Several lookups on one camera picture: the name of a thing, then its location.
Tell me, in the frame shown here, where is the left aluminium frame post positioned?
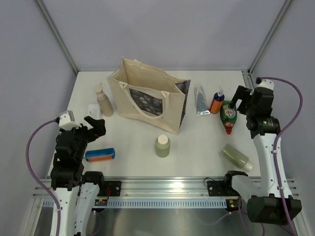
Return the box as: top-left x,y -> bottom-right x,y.
34,0 -> 79,75

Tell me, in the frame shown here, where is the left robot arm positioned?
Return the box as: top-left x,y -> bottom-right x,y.
50,113 -> 106,236

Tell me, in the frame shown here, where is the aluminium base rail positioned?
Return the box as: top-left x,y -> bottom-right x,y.
32,177 -> 299,199

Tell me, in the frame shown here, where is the orange blue spray bottle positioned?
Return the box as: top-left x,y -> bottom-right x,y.
209,87 -> 224,114

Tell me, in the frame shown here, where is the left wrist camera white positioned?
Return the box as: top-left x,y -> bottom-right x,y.
59,110 -> 82,131

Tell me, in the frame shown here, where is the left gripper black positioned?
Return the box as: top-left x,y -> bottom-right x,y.
64,116 -> 105,161

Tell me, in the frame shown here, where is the blue orange lying bottle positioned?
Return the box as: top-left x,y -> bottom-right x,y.
85,148 -> 116,162

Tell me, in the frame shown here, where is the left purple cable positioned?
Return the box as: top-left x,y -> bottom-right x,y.
26,118 -> 62,236

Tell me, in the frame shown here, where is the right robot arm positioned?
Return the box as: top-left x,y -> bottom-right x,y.
223,86 -> 302,225

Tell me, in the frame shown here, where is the aluminium frame post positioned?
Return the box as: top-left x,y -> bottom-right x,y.
34,0 -> 79,75
248,0 -> 294,75

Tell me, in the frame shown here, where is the silver blue tube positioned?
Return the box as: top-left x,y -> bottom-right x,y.
194,85 -> 210,116

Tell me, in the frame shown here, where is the lying green bottle beige cap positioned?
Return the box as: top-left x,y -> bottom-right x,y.
221,144 -> 254,172

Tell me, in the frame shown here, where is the right aluminium frame post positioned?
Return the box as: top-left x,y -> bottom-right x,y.
248,0 -> 294,75

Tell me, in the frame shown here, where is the white slotted cable duct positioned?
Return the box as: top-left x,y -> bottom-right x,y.
42,199 -> 228,209

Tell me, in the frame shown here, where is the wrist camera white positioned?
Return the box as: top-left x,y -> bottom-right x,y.
59,110 -> 82,131
256,77 -> 274,91

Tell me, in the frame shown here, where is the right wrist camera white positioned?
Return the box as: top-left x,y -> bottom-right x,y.
256,77 -> 274,91

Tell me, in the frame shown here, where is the green jar beige lid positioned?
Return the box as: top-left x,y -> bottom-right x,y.
155,135 -> 170,158

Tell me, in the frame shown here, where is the beige canvas tote bag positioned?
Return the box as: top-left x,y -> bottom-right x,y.
107,58 -> 190,135

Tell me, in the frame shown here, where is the beige pump bottle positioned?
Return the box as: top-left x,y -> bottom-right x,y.
93,83 -> 114,117

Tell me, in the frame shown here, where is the white bottle black cap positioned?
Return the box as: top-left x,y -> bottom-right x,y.
88,103 -> 101,119

